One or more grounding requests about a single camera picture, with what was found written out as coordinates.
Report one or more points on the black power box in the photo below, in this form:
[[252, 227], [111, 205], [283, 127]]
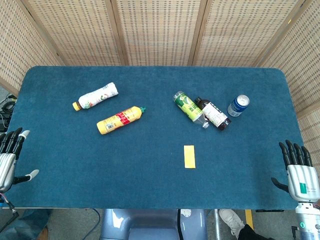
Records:
[[3, 122]]

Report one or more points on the clear bottle green label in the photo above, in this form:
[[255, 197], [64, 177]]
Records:
[[190, 107]]

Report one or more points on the dark bottle white label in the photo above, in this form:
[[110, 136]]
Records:
[[213, 113]]

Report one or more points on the white bottle yellow cap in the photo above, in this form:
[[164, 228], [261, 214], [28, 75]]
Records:
[[96, 97]]

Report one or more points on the brown leather shoe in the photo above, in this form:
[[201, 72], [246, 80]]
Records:
[[44, 233]]

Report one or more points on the black trouser leg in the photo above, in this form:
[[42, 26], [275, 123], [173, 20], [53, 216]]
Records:
[[252, 233]]

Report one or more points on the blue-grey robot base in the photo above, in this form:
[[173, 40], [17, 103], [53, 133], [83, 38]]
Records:
[[145, 225]]

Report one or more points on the yellow bottle green cap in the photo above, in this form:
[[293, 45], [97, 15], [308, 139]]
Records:
[[117, 121]]

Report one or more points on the white sneaker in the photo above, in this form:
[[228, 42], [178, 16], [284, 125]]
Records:
[[231, 221]]

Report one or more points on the blue white drink can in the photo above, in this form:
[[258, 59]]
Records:
[[237, 106]]

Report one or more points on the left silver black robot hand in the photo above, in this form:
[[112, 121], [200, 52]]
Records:
[[6, 162]]

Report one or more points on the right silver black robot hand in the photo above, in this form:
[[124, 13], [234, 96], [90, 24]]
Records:
[[301, 180]]

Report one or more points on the woven bamboo screen panel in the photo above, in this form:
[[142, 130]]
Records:
[[22, 45], [160, 30], [240, 30], [80, 30], [302, 62]]

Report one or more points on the blue trouser leg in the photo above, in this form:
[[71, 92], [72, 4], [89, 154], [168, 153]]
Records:
[[27, 225]]

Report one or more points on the white round disc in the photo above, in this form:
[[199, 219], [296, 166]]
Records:
[[185, 213]]

